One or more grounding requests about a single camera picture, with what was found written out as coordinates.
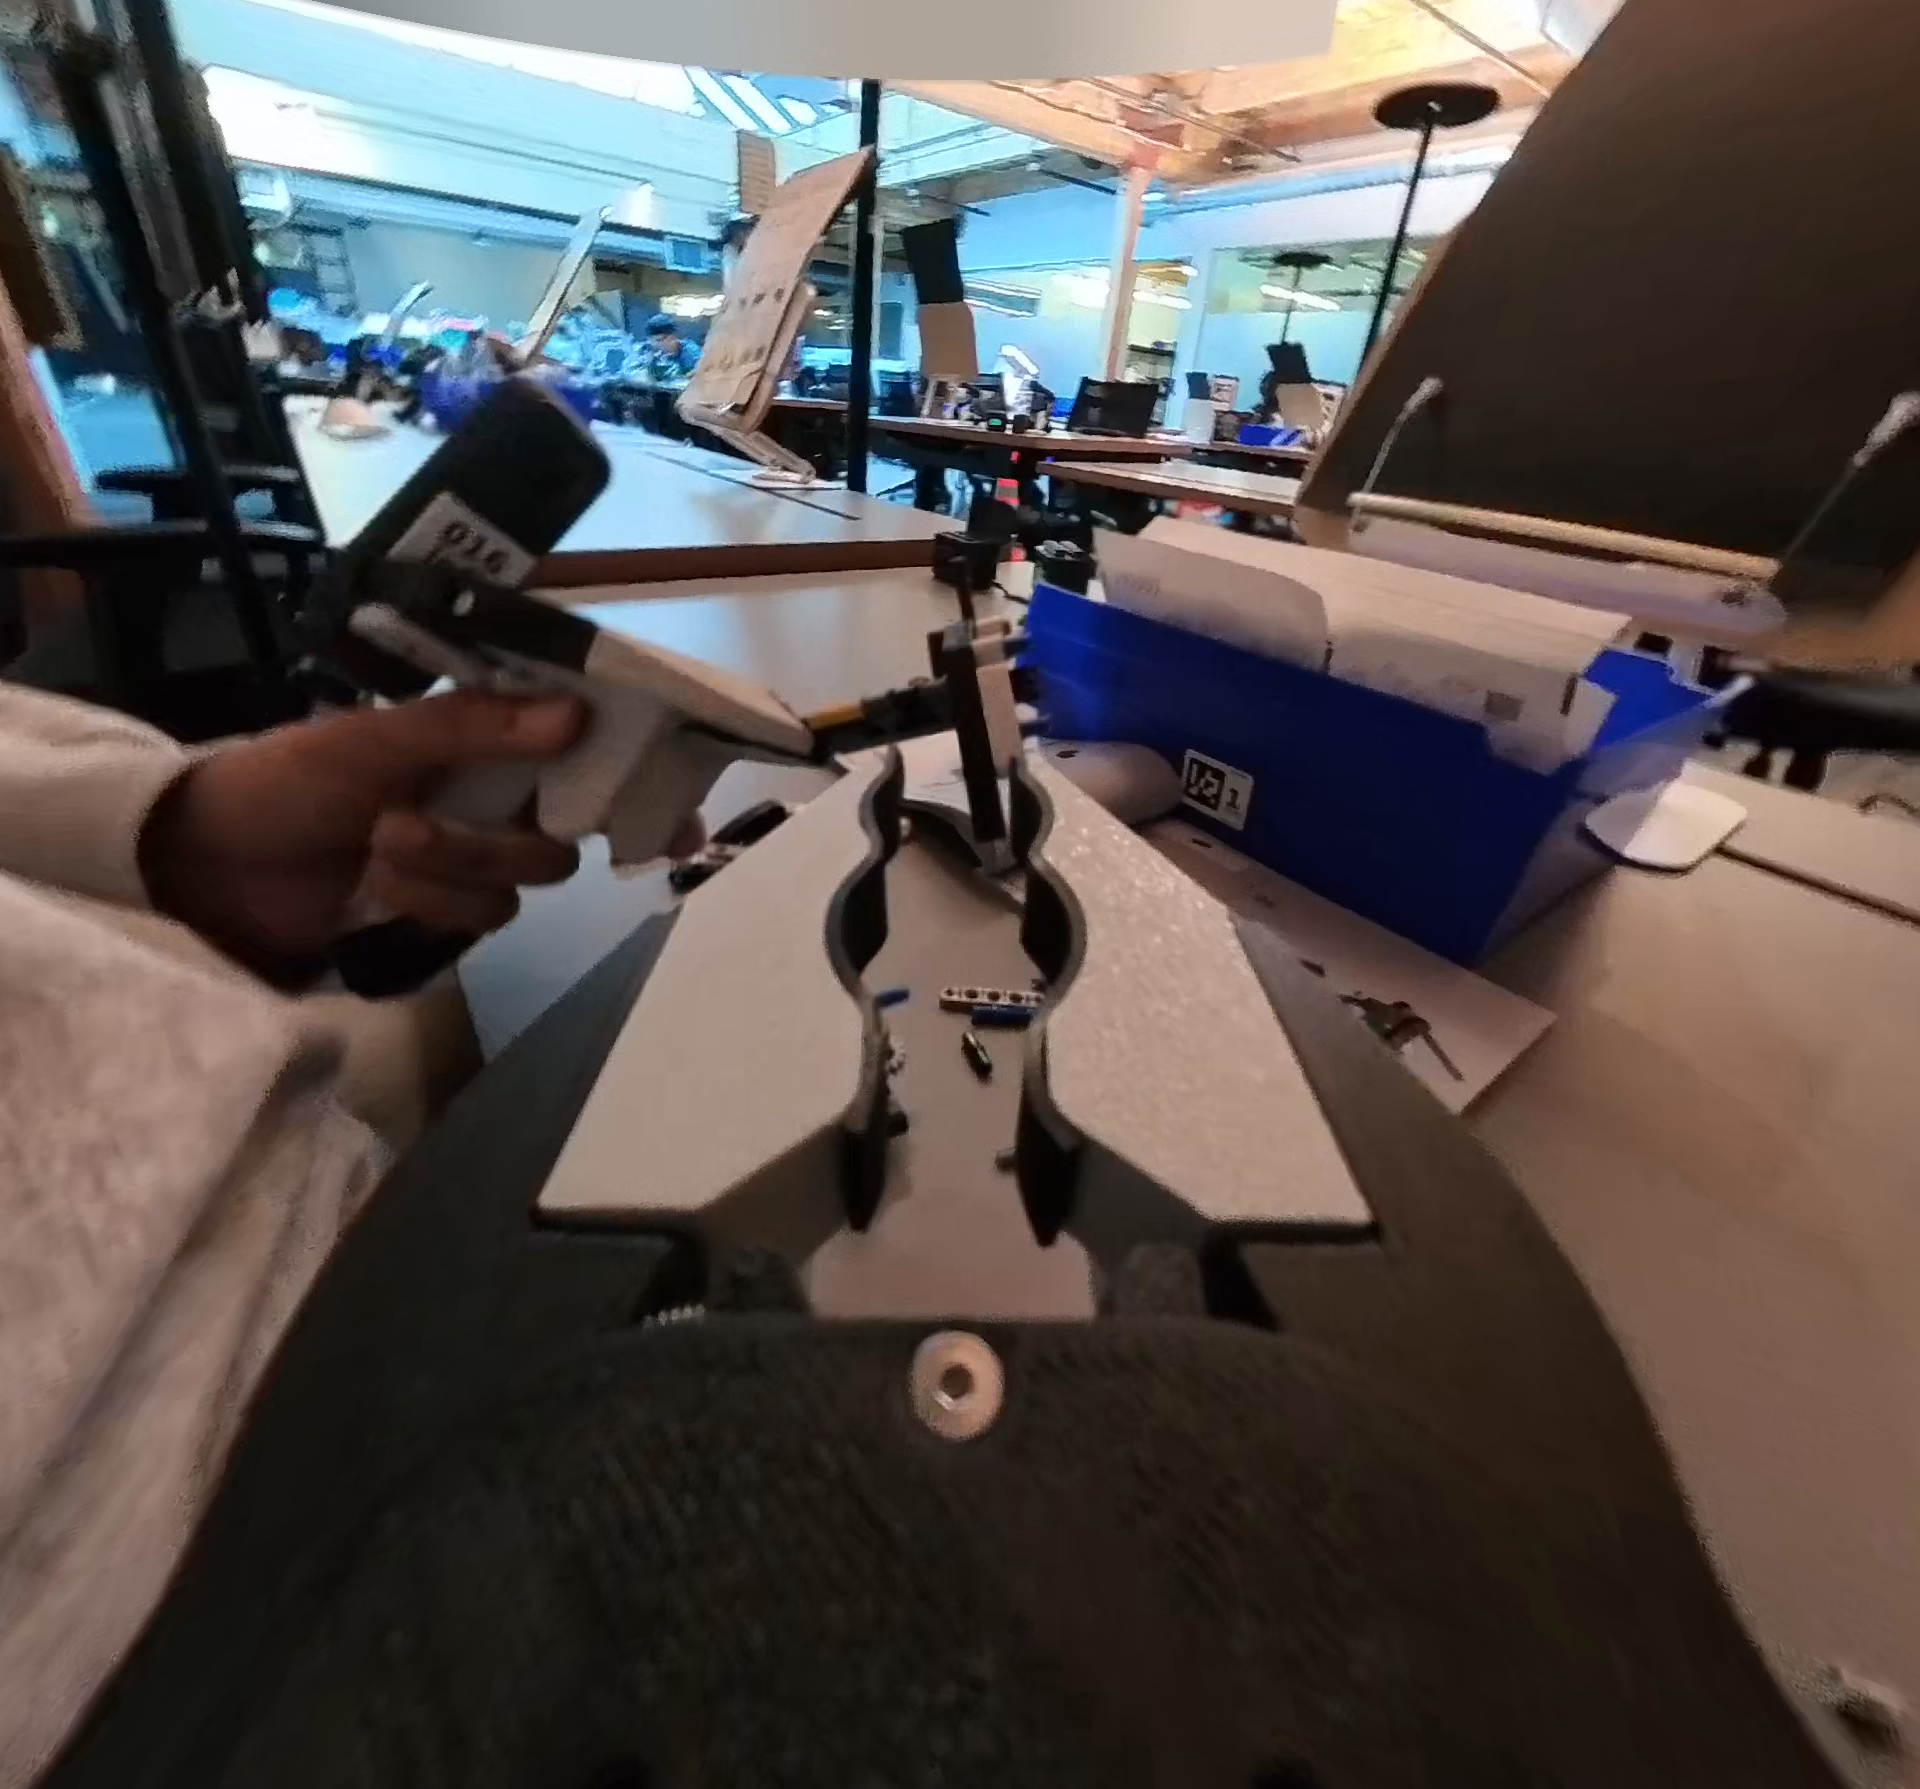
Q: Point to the black floor lamp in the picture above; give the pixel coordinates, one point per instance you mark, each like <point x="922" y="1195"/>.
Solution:
<point x="1433" y="108"/>

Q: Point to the white paper booklets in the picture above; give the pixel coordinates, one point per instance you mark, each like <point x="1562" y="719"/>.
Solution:
<point x="1351" y="618"/>

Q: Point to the large dark tilted monitor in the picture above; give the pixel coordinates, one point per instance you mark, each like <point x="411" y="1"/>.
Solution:
<point x="1650" y="244"/>

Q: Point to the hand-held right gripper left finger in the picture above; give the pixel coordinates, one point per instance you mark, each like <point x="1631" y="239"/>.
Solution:
<point x="723" y="1041"/>

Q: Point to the black lego frame assembly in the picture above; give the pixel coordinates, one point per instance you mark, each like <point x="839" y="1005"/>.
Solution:
<point x="978" y="726"/>

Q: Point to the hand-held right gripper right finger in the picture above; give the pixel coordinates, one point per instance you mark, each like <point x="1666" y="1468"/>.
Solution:
<point x="1185" y="1041"/>

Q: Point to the long white desk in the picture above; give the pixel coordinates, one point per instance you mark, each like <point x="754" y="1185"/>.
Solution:
<point x="675" y="501"/>

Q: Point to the metal keys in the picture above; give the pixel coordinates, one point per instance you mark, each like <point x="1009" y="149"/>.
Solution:
<point x="1401" y="1025"/>

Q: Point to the black vertical pole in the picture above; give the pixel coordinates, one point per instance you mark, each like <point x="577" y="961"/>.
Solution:
<point x="866" y="288"/>

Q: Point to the short grey lego beam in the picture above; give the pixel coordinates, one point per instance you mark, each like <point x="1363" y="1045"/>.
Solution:
<point x="990" y="996"/>

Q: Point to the person's left hand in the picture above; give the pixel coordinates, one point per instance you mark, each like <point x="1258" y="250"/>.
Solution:
<point x="315" y="830"/>

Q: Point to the blue plastic bin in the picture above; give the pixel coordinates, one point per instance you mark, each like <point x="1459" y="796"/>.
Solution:
<point x="1351" y="797"/>

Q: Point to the black office chair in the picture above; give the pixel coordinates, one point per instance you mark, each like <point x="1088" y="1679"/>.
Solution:
<point x="196" y="573"/>

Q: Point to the white paper sheet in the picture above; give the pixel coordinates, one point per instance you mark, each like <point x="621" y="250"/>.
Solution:
<point x="1351" y="949"/>

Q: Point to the blue black lego pin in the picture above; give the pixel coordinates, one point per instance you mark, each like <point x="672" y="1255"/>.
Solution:
<point x="998" y="1015"/>

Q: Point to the person's left forearm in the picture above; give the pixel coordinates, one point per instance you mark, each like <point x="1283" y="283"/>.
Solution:
<point x="122" y="1142"/>

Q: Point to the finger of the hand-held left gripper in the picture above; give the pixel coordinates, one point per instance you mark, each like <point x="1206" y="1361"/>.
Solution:
<point x="691" y="694"/>

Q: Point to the short black lego pin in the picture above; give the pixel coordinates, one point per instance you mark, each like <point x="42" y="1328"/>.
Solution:
<point x="978" y="1054"/>

